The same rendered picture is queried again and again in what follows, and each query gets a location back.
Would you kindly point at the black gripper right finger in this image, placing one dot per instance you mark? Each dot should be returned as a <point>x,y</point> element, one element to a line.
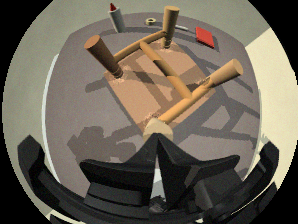
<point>180,171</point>

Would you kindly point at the tan wooden stool leg frame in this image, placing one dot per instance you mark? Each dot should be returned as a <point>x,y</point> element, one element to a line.
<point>97,48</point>

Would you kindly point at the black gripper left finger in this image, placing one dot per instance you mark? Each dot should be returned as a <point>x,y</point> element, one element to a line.
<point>136,174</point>

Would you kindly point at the grey bottle with red pointed cap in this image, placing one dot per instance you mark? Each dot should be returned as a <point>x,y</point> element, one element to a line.
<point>116,18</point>

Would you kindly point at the tan wooden stool seat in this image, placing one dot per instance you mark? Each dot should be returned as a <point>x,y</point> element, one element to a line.
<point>144,90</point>

